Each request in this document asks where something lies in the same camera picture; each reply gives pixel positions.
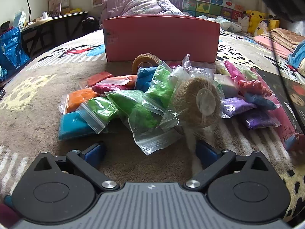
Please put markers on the pink floral duvet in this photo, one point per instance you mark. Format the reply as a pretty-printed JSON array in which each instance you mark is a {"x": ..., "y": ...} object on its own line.
[{"x": 135, "y": 4}]

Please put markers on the person's right forearm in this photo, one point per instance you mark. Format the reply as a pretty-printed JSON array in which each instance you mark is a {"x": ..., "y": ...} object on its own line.
[{"x": 281, "y": 2}]

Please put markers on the red garment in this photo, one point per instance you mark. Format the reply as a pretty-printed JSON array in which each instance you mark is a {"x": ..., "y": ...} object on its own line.
[{"x": 6, "y": 214}]

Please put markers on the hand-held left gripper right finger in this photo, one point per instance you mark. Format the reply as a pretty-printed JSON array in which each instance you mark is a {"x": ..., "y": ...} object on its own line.
[{"x": 206, "y": 153}]

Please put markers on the colourful alphabet foam mat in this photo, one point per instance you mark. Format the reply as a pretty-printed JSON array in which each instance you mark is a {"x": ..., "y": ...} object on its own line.
[{"x": 209, "y": 7}]

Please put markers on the folded pink blanket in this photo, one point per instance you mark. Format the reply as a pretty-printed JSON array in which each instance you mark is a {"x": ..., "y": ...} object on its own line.
[{"x": 269, "y": 43}]

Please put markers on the yellow plush cushion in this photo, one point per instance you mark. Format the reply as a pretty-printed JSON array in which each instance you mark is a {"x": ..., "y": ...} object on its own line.
[{"x": 268, "y": 26}]

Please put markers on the blue plastic bag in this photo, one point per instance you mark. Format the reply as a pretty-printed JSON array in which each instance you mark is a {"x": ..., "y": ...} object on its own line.
[{"x": 10, "y": 47}]

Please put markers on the black phone stand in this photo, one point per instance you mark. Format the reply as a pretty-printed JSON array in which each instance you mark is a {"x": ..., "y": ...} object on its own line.
[{"x": 28, "y": 7}]

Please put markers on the pile of colourful clay bags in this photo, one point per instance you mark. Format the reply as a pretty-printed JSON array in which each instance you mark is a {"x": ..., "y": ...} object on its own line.
[{"x": 97, "y": 108}]

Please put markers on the brown twine roll in bag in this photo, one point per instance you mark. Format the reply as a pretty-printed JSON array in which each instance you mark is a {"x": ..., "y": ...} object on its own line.
[{"x": 195, "y": 102}]

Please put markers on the white plush toy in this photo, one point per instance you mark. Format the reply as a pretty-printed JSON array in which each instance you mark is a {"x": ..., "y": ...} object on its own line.
[{"x": 244, "y": 24}]

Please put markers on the pink cardboard box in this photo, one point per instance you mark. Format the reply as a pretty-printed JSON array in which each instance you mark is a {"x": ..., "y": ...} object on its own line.
[{"x": 162, "y": 38}]

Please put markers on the yellow boxes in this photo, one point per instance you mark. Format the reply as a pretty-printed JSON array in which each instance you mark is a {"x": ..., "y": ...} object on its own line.
[{"x": 73, "y": 10}]

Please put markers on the white crumpled cloth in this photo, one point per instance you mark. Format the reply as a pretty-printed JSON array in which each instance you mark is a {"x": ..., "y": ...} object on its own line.
[{"x": 224, "y": 22}]

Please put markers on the small tan bandage roll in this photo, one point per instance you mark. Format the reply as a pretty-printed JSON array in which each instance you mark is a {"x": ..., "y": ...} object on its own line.
[{"x": 143, "y": 63}]

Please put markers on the black desk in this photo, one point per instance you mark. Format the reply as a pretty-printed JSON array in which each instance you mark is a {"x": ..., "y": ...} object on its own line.
[{"x": 59, "y": 26}]

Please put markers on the black backpack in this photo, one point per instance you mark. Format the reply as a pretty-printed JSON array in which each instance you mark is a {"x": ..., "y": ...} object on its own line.
[{"x": 89, "y": 23}]

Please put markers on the tan fleece blanket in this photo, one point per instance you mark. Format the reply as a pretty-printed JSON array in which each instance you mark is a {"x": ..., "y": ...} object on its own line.
[{"x": 286, "y": 38}]

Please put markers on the yellow plush toy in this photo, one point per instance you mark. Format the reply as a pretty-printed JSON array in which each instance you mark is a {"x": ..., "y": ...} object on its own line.
[{"x": 256, "y": 15}]

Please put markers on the lavender crumpled cloth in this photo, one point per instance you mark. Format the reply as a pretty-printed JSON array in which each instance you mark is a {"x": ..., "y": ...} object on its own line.
[{"x": 166, "y": 6}]

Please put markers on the cartoon printed blanket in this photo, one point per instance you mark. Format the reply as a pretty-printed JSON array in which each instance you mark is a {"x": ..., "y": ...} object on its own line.
[{"x": 35, "y": 124}]

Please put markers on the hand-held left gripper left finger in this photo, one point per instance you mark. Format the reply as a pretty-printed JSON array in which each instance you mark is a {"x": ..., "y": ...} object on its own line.
[{"x": 95, "y": 153}]

